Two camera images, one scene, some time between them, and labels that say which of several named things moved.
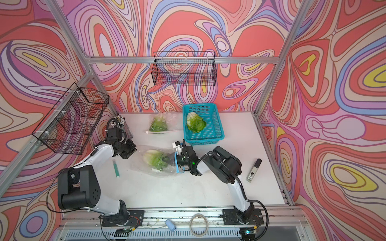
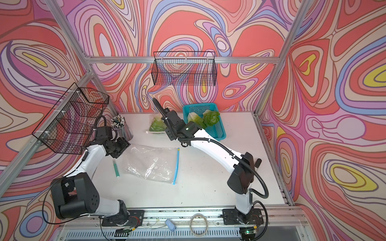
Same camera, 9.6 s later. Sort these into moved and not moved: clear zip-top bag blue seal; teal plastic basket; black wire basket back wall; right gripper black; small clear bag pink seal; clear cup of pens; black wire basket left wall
Moved: right gripper black; clear zip-top bag blue seal
Not moved: black wire basket back wall; black wire basket left wall; clear cup of pens; teal plastic basket; small clear bag pink seal
